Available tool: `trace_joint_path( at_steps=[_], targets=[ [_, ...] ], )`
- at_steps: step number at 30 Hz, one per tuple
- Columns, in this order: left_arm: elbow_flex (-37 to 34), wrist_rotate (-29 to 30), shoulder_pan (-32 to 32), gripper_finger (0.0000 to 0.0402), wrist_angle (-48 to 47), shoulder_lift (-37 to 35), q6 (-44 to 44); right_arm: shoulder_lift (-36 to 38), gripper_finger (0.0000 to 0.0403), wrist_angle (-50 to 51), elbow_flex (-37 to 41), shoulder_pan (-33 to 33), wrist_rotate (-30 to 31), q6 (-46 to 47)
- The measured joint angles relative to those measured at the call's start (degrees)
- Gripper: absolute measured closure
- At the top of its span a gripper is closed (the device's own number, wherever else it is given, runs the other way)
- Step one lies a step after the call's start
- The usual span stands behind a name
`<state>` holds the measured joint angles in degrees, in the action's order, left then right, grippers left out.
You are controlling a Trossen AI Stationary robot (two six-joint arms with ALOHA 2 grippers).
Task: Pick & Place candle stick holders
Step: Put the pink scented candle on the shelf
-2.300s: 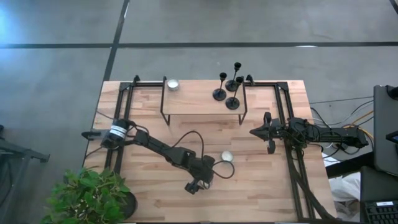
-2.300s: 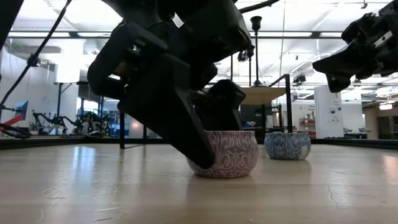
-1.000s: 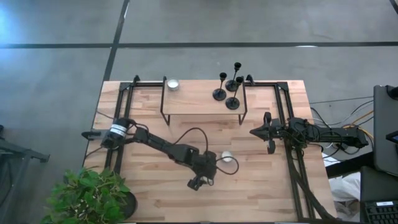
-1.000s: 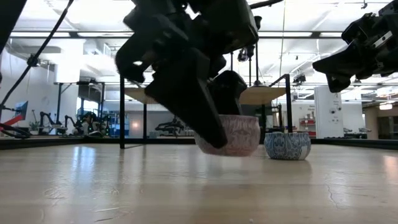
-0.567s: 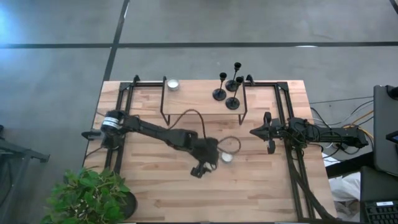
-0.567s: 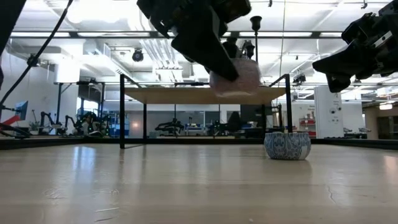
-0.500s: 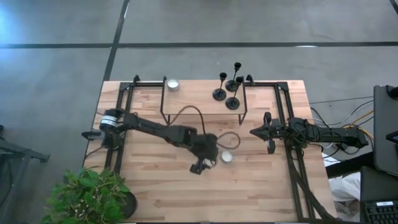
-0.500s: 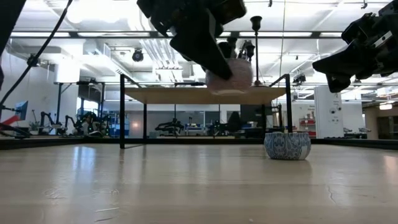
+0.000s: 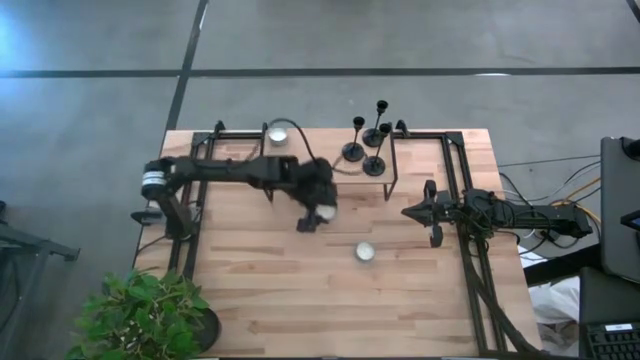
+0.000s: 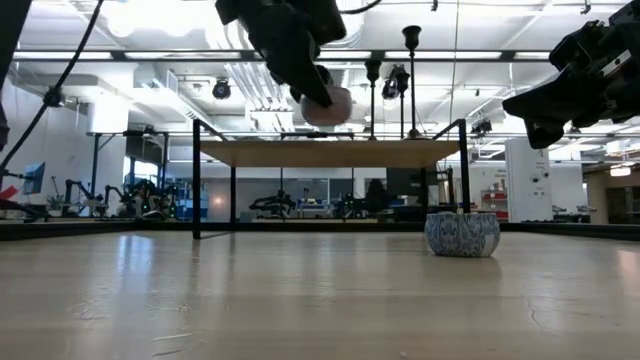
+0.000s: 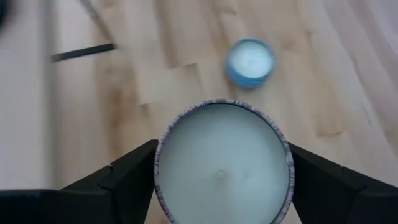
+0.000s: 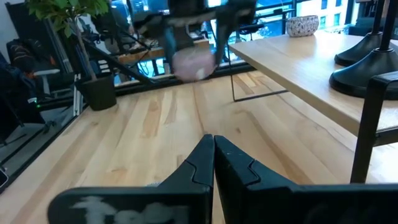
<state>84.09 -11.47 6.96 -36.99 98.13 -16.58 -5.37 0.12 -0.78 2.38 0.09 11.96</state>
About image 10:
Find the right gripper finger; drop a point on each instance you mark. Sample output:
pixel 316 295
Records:
pixel 545 100

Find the tall black candlestick holder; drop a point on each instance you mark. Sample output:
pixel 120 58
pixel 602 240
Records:
pixel 411 37

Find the background black robot arm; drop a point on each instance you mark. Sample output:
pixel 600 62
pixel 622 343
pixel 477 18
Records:
pixel 274 204
pixel 80 192
pixel 150 197
pixel 350 204

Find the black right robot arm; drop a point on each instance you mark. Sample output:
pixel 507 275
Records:
pixel 630 12

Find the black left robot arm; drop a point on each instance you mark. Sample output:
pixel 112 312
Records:
pixel 7 20

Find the black ceiling spotlight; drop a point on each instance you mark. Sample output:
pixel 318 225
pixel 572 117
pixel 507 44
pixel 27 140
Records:
pixel 50 100
pixel 221 89
pixel 389 90
pixel 481 126

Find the wooden shelf with black legs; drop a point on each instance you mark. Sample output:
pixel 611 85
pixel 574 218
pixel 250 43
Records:
pixel 325 154

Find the white pillar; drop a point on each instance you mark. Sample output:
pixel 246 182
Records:
pixel 525 200

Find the red shelf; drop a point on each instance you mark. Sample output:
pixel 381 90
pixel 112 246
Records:
pixel 492 197

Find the black office chair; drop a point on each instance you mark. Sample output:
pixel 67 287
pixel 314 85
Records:
pixel 375 192

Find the black screen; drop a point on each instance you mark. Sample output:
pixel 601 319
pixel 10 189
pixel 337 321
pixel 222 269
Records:
pixel 405 181

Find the monitor with blue screen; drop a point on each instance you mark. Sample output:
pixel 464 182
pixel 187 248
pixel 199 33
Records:
pixel 34 178

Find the red object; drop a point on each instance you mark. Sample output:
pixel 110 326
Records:
pixel 9 193

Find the black metal rig frame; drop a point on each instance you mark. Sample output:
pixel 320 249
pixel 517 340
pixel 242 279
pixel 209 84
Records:
pixel 550 231

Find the background black rig frame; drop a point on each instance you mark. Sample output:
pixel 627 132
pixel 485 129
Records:
pixel 95 165

